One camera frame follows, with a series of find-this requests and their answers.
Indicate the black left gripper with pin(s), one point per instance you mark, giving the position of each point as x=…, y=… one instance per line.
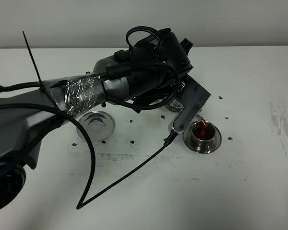
x=169, y=50

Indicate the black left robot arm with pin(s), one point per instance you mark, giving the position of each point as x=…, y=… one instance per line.
x=146, y=76

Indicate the near stainless steel saucer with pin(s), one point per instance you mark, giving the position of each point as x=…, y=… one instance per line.
x=216, y=144

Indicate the near stainless steel teacup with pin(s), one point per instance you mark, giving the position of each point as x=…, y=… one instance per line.
x=202, y=135

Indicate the stainless steel teapot saucer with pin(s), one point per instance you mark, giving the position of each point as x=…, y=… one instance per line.
x=99, y=125

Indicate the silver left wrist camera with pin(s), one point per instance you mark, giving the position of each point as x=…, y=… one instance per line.
x=190, y=108

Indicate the black cable tie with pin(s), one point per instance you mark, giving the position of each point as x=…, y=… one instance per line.
x=38, y=72

